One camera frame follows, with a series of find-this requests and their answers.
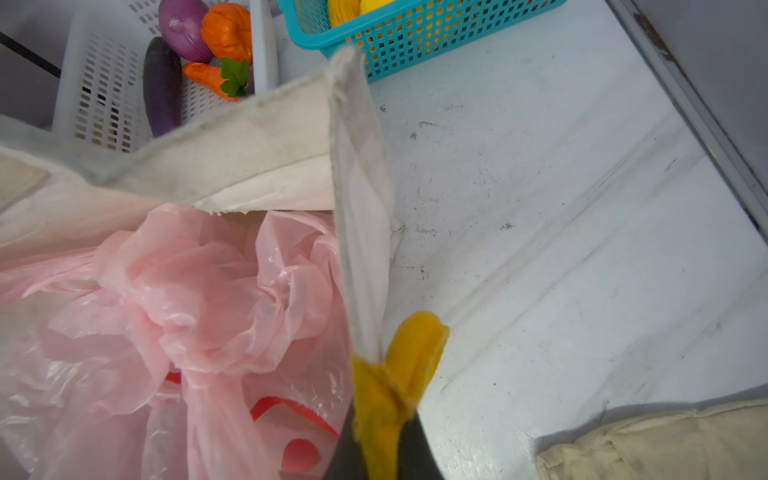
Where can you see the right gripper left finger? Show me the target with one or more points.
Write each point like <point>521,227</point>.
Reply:
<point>347,462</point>

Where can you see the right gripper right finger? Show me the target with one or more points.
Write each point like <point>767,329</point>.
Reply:
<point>415,458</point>

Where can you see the pink plastic grocery bag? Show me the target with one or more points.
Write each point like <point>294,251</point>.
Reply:
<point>192,347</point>

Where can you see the white canvas tote bag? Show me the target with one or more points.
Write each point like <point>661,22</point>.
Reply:
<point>314,145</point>

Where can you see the beige folded cloth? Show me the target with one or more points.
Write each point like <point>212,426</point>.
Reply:
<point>726,441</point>

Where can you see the orange carrot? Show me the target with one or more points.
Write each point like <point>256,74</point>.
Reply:
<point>230,81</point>

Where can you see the teal plastic fruit basket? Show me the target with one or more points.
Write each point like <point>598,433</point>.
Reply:
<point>402,34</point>

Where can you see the white plastic vegetable basket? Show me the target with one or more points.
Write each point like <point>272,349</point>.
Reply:
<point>100,96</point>

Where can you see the small orange vegetable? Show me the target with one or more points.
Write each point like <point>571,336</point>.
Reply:
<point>226,30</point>

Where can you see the purple onion top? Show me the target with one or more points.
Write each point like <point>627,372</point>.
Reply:
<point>181,24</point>

